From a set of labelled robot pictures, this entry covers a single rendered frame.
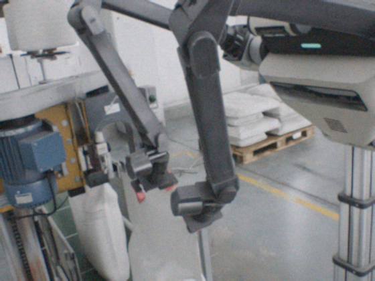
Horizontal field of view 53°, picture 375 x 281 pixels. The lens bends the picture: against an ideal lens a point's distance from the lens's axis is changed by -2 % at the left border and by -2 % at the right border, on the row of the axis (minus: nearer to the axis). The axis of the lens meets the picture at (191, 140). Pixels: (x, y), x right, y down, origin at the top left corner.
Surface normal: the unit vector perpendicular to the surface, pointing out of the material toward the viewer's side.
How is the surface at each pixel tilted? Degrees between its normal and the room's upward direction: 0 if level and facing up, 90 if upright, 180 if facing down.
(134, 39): 90
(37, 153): 90
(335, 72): 40
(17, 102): 90
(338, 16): 115
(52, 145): 90
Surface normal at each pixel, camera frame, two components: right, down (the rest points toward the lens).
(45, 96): 0.95, 0.00
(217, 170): 0.20, 0.53
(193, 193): 0.16, -0.73
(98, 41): 0.59, 0.33
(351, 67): -0.62, -0.56
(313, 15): 0.28, 0.72
